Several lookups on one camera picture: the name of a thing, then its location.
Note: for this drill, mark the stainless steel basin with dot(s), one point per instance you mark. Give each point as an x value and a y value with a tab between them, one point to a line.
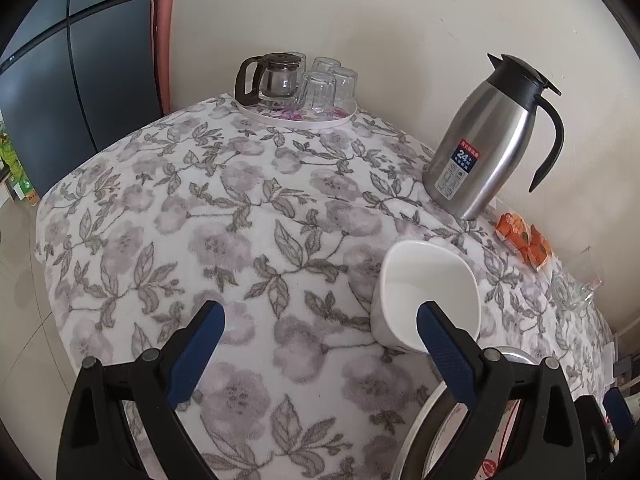
417	427

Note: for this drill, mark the black power adapter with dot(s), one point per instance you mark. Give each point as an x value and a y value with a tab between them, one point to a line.
624	366

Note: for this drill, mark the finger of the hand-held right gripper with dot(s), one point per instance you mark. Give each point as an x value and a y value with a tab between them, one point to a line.
619	412
592	435

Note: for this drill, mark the green cardboard boxes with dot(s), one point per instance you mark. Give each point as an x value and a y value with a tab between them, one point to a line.
17	175

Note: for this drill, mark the clear glass mug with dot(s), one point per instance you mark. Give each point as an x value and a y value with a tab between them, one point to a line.
570	292

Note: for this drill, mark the white square bowl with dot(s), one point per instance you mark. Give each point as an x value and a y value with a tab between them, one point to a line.
425	280

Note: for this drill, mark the stainless steel thermos jug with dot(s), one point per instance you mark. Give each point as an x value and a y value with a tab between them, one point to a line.
480	135

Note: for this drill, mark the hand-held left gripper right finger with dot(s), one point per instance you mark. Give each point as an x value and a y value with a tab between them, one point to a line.
445	355

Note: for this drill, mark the dark grey refrigerator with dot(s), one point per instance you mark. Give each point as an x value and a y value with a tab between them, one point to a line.
60	85

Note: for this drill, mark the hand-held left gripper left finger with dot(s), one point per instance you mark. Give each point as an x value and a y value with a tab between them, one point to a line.
195	355

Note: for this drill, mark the grey floral tablecloth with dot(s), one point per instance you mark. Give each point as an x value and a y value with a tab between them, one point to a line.
225	240

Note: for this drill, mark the pink board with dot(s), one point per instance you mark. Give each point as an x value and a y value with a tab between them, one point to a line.
162	55

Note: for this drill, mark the white round tray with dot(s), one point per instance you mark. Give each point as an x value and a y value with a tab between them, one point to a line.
300	117

